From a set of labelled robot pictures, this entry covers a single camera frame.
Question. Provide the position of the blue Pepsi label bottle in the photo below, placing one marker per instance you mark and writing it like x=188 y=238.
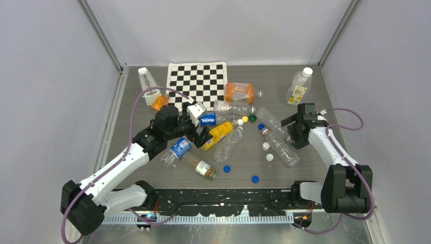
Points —
x=215 y=119

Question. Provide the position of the blue bottle cap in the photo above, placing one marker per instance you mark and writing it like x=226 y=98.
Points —
x=227 y=169
x=261 y=126
x=255 y=179

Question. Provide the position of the blue label clear bottle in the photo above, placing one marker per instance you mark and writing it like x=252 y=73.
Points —
x=172 y=155

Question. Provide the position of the yellow label bottle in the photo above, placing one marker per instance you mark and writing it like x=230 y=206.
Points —
x=218 y=133

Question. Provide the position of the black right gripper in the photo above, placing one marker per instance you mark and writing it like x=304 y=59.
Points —
x=298 y=142

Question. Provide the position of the large white bottle cap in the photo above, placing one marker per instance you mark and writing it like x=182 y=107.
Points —
x=307 y=72

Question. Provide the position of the small orange bottle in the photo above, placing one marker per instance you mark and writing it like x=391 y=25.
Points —
x=160 y=102

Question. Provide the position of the small white bottle cap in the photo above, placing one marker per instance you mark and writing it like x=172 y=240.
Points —
x=265 y=146

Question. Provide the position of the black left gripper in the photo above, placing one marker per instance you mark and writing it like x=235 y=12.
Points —
x=198 y=140

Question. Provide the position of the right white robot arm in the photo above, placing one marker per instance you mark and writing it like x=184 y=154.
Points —
x=347 y=188

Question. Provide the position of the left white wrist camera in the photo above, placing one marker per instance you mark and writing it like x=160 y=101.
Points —
x=196 y=110

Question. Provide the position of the clear bottle behind Pepsi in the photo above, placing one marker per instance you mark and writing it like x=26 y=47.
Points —
x=238 y=108

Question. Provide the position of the orange label wide bottle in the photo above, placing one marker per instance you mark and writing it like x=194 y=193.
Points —
x=241 y=92

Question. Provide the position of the black white checkerboard mat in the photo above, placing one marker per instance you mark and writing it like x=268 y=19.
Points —
x=203 y=82

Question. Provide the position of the yellow bottle cap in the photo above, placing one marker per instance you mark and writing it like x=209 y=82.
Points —
x=245 y=119

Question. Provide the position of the clear crumpled plastic bottle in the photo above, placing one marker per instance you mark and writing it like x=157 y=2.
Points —
x=228 y=145

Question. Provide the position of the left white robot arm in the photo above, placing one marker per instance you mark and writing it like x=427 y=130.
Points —
x=86 y=204

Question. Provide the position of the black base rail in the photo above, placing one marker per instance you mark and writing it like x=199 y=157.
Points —
x=190 y=202

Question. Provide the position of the tall clear juice bottle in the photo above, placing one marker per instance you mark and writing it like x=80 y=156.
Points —
x=298 y=89

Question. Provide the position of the brown coffee bottle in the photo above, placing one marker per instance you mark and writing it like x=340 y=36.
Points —
x=199 y=166

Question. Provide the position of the white metronome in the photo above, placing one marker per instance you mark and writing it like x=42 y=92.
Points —
x=147 y=81

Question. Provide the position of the green bottle cap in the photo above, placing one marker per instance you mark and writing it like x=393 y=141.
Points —
x=252 y=118

